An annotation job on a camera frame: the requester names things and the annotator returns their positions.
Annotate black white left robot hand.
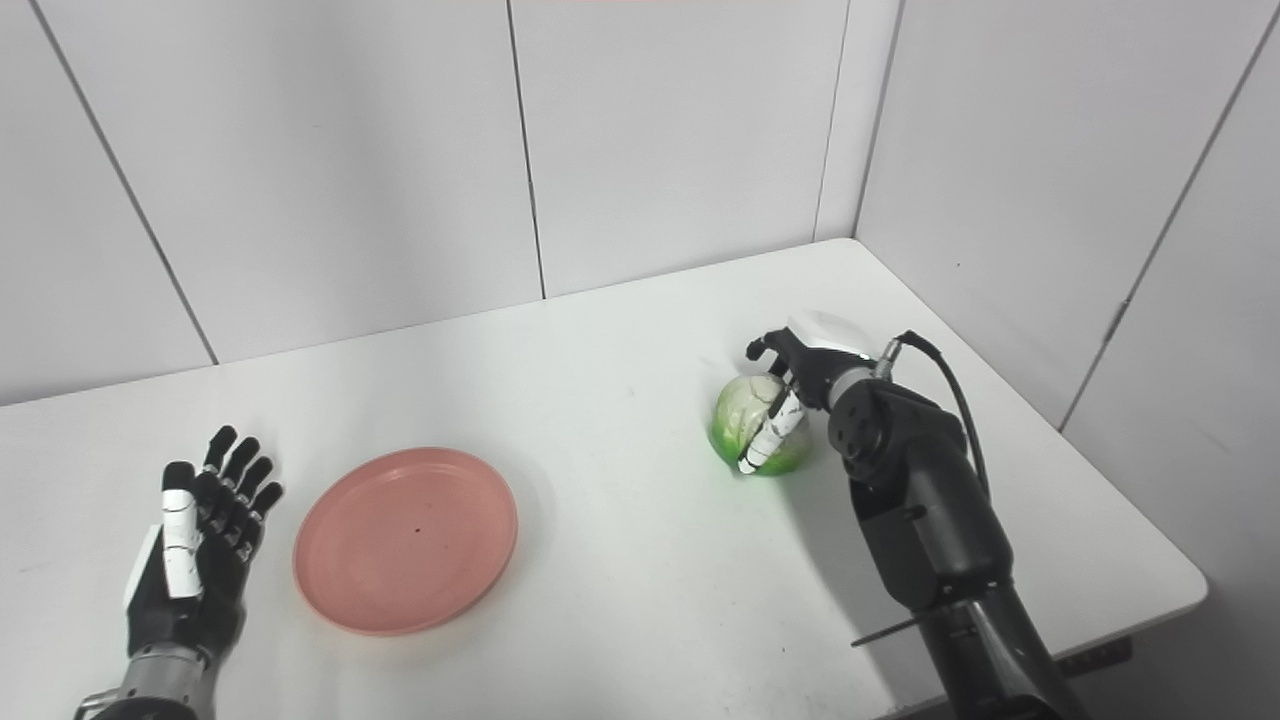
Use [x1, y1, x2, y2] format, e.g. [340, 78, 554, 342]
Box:
[122, 426, 285, 661]

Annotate green white cabbage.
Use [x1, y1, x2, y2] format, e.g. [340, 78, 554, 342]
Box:
[711, 373, 813, 477]

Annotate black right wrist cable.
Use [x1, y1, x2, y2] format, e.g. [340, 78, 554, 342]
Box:
[875, 330, 991, 501]

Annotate pink round plate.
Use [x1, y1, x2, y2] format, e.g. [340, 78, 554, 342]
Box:
[293, 447, 519, 637]

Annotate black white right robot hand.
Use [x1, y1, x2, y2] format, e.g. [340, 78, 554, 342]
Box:
[737, 312, 876, 476]

